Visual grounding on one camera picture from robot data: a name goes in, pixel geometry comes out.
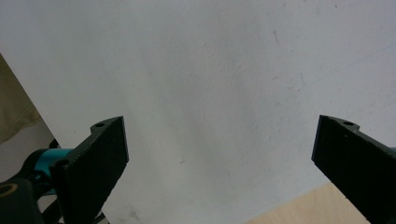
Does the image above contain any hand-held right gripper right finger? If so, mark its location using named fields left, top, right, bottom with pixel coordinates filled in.
left=311, top=114, right=396, bottom=224

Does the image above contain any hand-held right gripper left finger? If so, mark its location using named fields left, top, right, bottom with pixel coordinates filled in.
left=49, top=116, right=130, bottom=224

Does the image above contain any light wooden board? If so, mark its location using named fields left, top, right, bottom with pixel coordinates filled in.
left=244, top=181, right=372, bottom=224

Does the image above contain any olive cloth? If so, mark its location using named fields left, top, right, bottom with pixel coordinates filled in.
left=0, top=53, right=43, bottom=145

